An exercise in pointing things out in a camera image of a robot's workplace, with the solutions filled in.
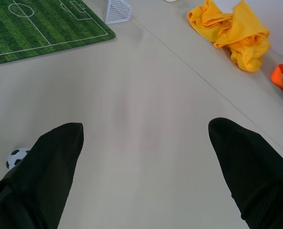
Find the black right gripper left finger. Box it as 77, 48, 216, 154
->
0, 122, 84, 229

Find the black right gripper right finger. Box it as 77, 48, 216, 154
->
208, 117, 283, 229

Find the small soccer ball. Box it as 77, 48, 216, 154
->
6, 147, 31, 170

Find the green soccer field mat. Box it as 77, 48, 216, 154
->
0, 0, 116, 67

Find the crumpled yellow cloth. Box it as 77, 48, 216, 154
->
187, 0, 272, 72

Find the white mesh toy goal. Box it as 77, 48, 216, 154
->
105, 0, 133, 24

